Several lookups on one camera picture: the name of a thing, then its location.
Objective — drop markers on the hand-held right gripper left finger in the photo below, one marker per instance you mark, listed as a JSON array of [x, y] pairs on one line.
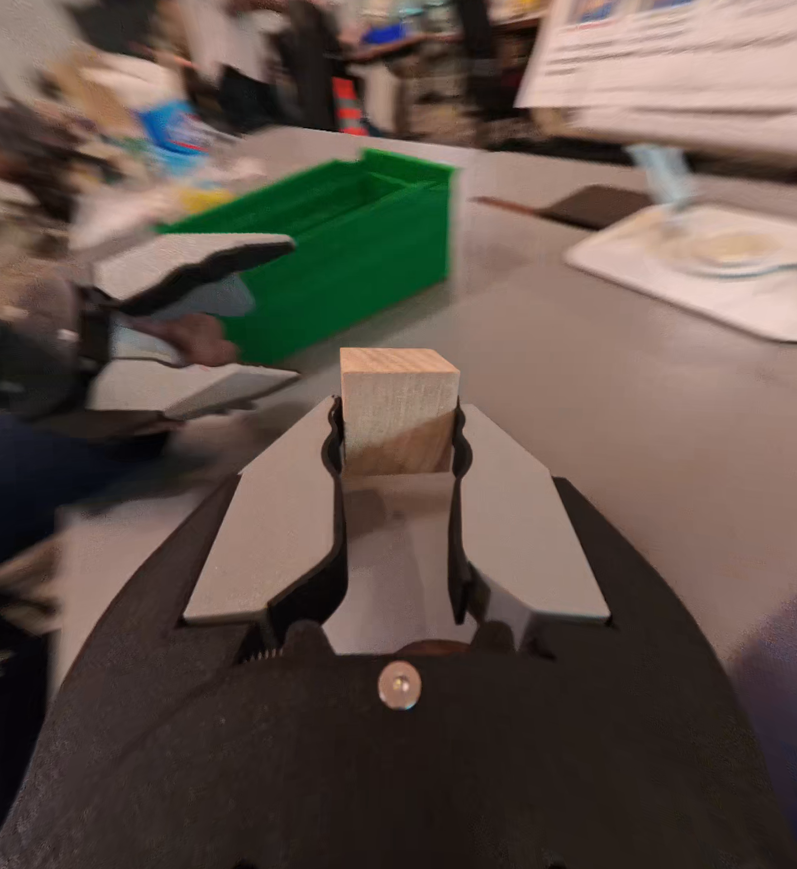
[[269, 536]]

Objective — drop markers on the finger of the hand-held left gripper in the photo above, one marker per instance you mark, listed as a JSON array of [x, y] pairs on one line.
[[181, 390], [167, 265]]

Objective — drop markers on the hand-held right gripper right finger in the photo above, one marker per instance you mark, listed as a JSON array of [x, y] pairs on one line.
[[527, 536]]

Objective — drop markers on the wooden cube with blue stripe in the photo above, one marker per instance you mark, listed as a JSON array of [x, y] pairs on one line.
[[398, 407]]

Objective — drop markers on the green plastic bin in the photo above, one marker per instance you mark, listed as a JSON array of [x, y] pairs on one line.
[[357, 271]]

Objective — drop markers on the person's left hand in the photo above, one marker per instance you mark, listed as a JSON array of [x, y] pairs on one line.
[[201, 343]]

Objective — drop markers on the white blue wipes canister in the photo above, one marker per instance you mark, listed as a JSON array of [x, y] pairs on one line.
[[181, 129]]

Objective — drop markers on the orange traffic cone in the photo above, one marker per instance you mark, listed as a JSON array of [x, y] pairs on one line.
[[351, 108]]

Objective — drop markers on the instruction sheet on stand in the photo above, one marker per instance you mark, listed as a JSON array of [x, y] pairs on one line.
[[744, 299]]

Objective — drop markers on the printed instruction sheet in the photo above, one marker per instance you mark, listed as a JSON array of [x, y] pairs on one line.
[[676, 61]]

